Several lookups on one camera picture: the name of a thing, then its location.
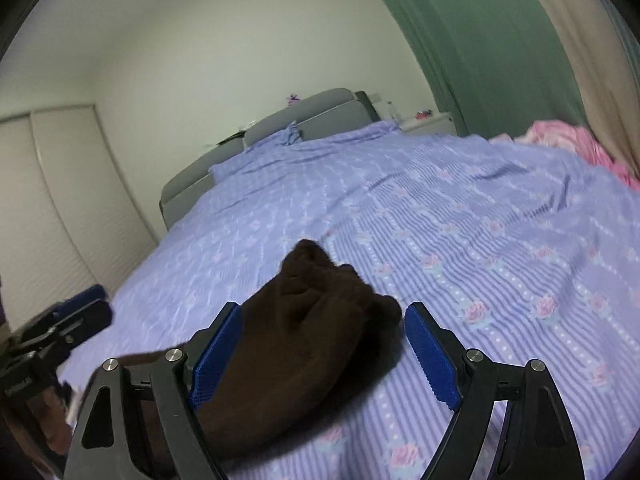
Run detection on white wardrobe doors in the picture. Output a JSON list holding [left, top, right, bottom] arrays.
[[0, 104, 160, 296]]

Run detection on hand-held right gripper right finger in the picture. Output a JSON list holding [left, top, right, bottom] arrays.
[[404, 302, 586, 480]]

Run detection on white bedside table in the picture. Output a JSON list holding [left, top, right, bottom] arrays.
[[399, 112, 458, 136]]

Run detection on purple pillow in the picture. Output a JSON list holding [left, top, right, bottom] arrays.
[[209, 121, 401, 186]]

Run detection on beige curtain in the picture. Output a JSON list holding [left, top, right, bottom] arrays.
[[510, 0, 640, 181]]

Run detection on green curtain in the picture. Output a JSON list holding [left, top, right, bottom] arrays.
[[355, 0, 588, 137]]

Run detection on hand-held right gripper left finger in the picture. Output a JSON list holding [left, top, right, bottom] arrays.
[[64, 302, 245, 480]]

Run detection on dark brown pants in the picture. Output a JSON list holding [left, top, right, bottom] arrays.
[[120, 239, 404, 478]]

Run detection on purple floral bed sheet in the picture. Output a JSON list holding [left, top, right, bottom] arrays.
[[59, 121, 640, 480]]

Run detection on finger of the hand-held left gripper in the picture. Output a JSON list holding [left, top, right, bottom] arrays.
[[12, 284, 113, 361]]

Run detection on grey upholstered headboard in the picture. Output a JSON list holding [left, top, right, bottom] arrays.
[[159, 88, 382, 231]]

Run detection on pink blanket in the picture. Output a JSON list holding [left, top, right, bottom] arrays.
[[489, 120, 640, 186]]

